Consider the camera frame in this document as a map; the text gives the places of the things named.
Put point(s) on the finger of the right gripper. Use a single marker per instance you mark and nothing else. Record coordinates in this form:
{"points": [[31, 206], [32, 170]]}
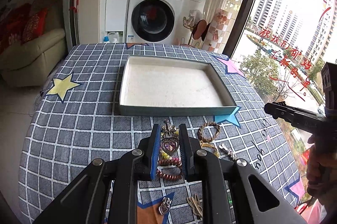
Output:
{"points": [[293, 115]]}

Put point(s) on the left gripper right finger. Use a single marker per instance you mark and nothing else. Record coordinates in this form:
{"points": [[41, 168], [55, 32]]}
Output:
{"points": [[188, 146]]}

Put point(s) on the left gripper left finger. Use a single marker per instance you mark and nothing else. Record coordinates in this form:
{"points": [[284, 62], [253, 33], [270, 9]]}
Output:
{"points": [[146, 167]]}

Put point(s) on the silver crown heart pendant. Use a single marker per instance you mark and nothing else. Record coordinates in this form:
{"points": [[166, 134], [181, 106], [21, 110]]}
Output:
{"points": [[169, 138]]}

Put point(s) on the person's right hand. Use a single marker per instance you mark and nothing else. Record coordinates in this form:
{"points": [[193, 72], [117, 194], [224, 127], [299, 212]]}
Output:
{"points": [[321, 167]]}

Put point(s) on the silver heart brooch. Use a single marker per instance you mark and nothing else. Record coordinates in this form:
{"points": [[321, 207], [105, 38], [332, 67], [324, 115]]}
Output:
{"points": [[165, 205]]}

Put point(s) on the teal shallow tray box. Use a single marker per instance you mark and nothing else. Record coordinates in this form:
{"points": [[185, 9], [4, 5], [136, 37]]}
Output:
{"points": [[162, 86]]}

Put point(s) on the beige rubber bands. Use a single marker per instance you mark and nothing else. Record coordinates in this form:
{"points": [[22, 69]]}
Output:
{"points": [[195, 205]]}

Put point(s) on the blue checkered star tablecloth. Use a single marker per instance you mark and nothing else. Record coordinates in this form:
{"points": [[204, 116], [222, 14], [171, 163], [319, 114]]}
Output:
{"points": [[66, 135]]}

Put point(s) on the checkered pink gift bag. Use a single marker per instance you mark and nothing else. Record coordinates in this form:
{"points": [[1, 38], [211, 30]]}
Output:
{"points": [[218, 31]]}

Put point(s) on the brown round stool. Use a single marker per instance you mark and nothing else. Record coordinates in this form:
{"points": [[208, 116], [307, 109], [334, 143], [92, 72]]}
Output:
{"points": [[200, 30]]}

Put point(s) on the white front-load washing machine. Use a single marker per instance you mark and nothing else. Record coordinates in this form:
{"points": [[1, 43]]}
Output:
{"points": [[152, 21]]}

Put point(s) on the cream leather sofa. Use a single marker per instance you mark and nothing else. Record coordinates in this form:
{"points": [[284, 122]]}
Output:
{"points": [[29, 64]]}

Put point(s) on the red cushion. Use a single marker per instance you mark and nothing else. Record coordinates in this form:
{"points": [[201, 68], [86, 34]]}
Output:
{"points": [[34, 26]]}

